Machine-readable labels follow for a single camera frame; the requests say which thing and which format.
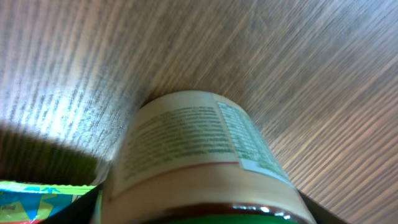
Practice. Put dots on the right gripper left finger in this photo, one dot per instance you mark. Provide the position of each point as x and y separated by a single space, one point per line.
80 211

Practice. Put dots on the Haribo gummy candy bag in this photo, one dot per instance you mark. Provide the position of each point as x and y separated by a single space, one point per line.
33 203

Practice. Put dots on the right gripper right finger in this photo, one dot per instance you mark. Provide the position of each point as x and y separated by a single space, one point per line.
320 214

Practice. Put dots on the green lid jar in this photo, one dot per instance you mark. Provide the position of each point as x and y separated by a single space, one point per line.
197 157

